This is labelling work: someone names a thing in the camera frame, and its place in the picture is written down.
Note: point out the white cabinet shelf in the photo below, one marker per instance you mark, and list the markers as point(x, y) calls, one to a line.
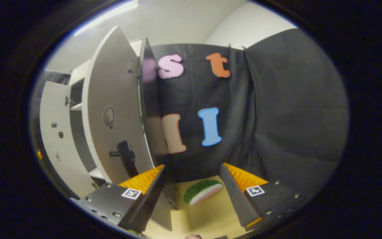
point(77, 107)

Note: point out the toy watermelon slice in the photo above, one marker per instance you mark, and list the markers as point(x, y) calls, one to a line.
point(202, 192)

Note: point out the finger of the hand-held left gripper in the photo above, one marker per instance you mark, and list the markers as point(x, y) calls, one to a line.
point(39, 154)

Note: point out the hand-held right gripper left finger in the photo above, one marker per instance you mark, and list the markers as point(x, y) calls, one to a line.
point(151, 199)

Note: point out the metal door hinge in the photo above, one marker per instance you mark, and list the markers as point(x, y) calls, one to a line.
point(70, 101)

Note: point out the black backdrop cloth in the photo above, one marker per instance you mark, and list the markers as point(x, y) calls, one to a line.
point(277, 116)

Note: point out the white cabinet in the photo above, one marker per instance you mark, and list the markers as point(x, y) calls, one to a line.
point(149, 109)

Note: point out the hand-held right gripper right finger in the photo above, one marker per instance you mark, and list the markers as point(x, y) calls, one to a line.
point(235, 199)

